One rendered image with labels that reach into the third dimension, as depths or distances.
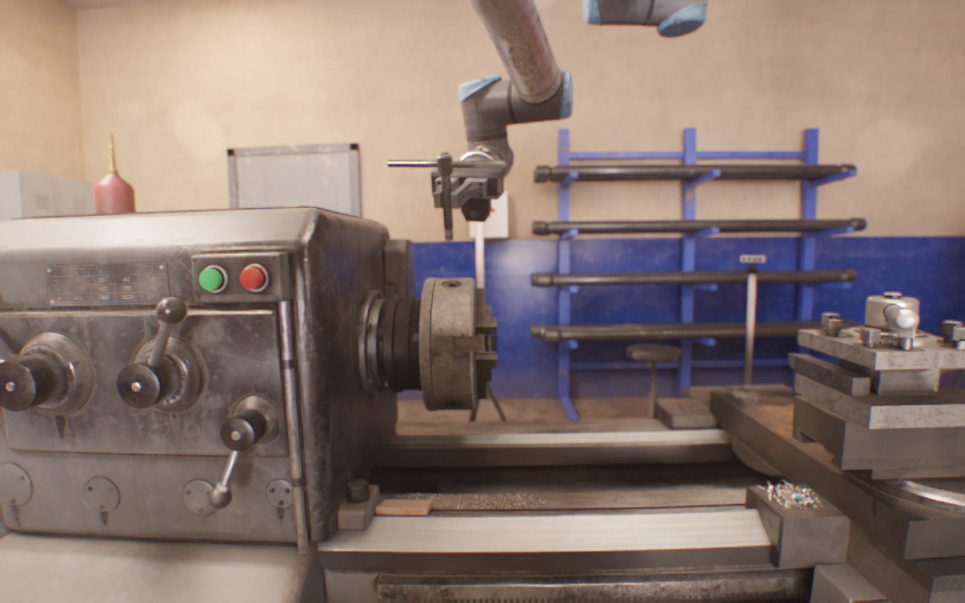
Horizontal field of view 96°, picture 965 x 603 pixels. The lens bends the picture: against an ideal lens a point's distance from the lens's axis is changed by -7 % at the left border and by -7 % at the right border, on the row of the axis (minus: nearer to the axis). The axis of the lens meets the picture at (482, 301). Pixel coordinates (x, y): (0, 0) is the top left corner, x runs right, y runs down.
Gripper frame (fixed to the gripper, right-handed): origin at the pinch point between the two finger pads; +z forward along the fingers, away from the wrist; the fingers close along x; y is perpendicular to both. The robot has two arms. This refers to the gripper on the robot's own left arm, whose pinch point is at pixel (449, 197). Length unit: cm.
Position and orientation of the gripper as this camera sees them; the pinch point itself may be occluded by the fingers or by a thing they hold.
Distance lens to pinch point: 81.7
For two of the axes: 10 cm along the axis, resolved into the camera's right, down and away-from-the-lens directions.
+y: -0.4, -8.8, -4.7
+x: 9.6, 0.9, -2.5
